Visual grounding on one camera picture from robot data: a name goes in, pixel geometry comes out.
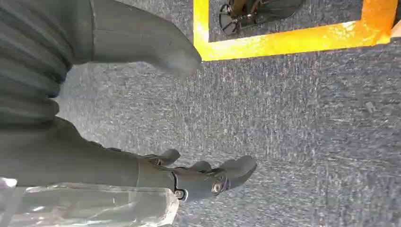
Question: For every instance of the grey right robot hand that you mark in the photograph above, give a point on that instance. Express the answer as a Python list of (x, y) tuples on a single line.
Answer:
[(94, 166)]

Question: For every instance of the ribbed grey right arm sleeve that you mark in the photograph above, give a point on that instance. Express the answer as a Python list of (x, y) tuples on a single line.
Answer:
[(34, 56)]

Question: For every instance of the yellow floor tape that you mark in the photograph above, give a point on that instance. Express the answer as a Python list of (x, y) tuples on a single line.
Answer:
[(282, 44)]

